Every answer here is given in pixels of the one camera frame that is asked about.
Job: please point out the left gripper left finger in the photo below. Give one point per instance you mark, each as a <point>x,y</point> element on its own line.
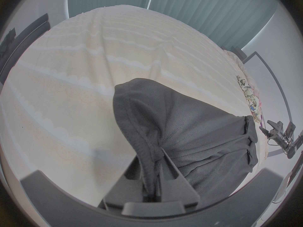
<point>118,190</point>

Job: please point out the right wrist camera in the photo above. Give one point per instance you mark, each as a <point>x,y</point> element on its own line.
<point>290,130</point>

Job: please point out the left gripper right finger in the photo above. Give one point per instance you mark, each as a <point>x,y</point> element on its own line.
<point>176,185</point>

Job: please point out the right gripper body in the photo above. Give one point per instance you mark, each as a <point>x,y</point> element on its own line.
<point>277,132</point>

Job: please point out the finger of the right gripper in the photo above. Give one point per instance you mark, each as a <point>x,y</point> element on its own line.
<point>272,124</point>
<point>265,131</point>

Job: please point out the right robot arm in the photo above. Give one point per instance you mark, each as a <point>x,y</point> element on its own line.
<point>292,146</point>

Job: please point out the bed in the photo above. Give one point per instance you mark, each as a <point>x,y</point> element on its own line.
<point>71,79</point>

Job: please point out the dark grey shorts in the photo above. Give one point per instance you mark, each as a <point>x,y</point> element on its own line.
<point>189,131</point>

